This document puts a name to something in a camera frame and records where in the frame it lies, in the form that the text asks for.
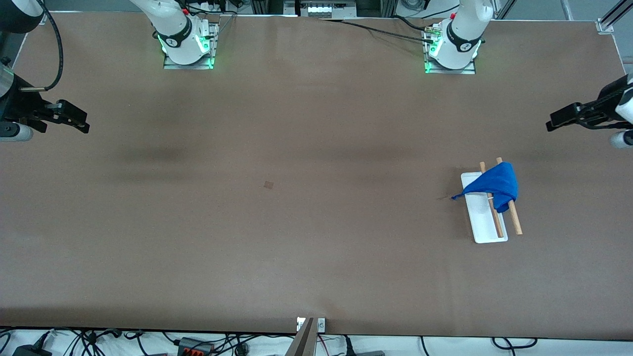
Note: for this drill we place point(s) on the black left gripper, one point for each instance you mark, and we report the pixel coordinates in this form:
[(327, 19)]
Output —
[(606, 103)]

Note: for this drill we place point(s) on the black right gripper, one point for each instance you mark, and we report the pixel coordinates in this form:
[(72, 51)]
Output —
[(22, 106)]

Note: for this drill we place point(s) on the blue microfibre towel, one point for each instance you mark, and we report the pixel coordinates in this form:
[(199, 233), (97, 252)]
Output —
[(497, 185)]

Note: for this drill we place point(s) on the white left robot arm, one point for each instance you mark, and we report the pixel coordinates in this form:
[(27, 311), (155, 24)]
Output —
[(462, 29)]

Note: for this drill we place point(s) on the black power brick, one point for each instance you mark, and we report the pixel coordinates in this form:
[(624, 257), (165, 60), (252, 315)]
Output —
[(30, 351)]

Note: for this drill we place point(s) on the black red power adapter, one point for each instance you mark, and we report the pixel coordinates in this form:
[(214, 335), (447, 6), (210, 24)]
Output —
[(195, 347)]

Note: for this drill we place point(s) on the grey white power strip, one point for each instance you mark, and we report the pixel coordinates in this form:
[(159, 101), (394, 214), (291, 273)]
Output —
[(326, 10)]

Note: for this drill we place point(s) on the metal table corner bracket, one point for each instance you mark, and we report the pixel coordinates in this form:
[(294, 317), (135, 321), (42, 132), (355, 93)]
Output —
[(604, 26)]

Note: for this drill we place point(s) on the aluminium frame profile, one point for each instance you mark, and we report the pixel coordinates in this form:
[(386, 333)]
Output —
[(618, 12)]

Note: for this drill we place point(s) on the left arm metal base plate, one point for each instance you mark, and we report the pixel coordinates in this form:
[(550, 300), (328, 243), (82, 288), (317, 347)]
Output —
[(452, 71)]

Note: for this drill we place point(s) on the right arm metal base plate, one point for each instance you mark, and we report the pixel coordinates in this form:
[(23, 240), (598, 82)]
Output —
[(190, 66)]

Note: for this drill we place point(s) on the small metal edge bracket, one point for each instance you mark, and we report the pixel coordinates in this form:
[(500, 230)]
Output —
[(321, 325)]

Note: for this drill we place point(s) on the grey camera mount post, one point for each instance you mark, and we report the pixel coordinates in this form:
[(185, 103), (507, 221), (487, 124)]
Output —
[(302, 343)]

